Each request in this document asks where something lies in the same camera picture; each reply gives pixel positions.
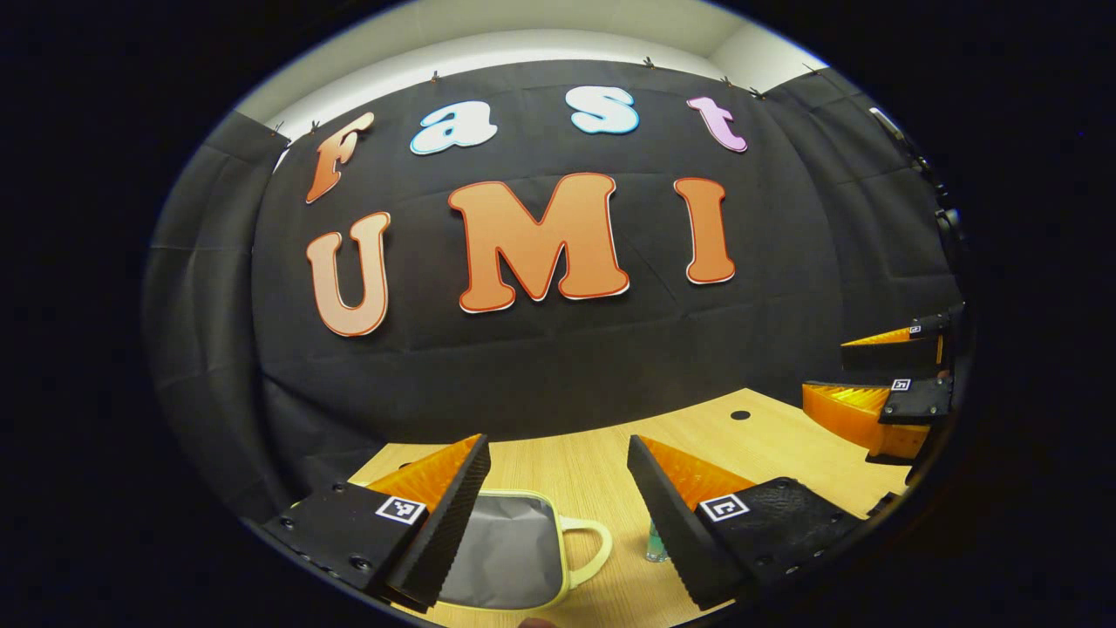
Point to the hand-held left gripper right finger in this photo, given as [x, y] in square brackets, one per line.
[663, 523]

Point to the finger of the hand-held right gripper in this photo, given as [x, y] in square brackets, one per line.
[898, 353]
[854, 410]

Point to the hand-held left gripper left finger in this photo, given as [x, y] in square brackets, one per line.
[453, 515]

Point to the blue skin care bottle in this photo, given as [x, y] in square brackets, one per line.
[656, 542]

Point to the black backdrop cloth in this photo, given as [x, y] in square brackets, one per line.
[567, 358]

